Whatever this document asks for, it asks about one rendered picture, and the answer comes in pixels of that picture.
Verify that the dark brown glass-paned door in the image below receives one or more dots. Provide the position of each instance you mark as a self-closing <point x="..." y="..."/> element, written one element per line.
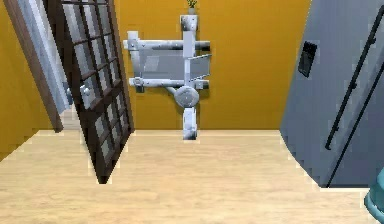
<point x="96" y="83"/>

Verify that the small green potted plant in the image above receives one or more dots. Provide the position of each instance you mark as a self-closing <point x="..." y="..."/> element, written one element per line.
<point x="191" y="6"/>

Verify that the black fridge panel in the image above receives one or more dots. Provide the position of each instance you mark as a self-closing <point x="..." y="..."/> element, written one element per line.
<point x="307" y="58"/>

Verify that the grey fridge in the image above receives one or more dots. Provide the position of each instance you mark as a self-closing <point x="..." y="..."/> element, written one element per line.
<point x="320" y="100"/>

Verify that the teal round bin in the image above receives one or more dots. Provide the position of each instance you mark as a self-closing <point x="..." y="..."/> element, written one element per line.
<point x="376" y="200"/>

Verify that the white metal wall shelf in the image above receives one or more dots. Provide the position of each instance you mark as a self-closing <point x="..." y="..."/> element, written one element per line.
<point x="186" y="66"/>

